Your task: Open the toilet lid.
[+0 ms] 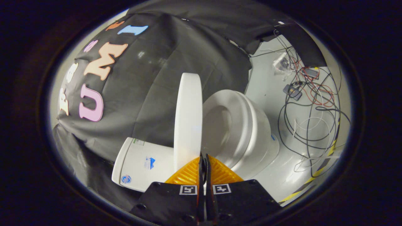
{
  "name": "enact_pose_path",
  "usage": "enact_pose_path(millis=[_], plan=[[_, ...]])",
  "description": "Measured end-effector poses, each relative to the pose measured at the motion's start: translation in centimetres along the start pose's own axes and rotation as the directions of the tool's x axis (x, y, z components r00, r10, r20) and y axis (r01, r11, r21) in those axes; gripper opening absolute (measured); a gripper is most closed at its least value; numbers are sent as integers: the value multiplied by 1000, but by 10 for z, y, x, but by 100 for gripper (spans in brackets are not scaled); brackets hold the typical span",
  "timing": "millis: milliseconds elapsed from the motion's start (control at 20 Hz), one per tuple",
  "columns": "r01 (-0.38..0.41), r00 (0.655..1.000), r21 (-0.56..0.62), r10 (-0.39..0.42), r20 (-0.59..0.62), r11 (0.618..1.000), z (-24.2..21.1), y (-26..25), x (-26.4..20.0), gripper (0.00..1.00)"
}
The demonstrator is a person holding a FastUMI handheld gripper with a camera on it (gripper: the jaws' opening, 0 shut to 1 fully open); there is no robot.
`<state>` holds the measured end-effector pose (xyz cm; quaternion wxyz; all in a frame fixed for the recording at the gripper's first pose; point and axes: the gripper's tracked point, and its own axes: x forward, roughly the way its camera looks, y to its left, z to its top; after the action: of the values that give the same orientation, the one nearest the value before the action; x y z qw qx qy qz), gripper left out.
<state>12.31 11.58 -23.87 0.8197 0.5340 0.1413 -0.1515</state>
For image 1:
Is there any tangle of thin cables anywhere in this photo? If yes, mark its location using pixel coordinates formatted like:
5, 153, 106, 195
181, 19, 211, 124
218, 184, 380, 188
251, 30, 351, 180

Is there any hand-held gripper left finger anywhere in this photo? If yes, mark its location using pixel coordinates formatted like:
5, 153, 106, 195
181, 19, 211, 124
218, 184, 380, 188
130, 153, 205, 226

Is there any white toilet with tank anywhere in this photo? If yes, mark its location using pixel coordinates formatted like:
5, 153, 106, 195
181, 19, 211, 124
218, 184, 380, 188
111, 89, 280, 192

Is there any white toilet lid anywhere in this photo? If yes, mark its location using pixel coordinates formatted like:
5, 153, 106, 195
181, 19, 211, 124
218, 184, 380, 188
174, 73, 203, 173

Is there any yellow black floor tape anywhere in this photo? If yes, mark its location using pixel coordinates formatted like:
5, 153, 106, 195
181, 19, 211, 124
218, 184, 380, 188
279, 121, 341, 204

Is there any small black electronic device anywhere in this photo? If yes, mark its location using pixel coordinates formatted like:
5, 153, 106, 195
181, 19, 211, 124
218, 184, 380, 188
301, 67, 320, 79
283, 84, 302, 101

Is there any clear plastic bag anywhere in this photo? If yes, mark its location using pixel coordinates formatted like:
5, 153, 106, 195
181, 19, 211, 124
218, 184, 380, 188
273, 52, 297, 77

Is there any black backdrop cloth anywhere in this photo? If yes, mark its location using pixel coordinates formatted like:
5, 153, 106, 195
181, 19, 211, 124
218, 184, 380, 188
52, 0, 327, 211

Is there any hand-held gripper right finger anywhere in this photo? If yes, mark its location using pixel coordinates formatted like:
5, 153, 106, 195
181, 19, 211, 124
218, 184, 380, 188
206, 154, 281, 226

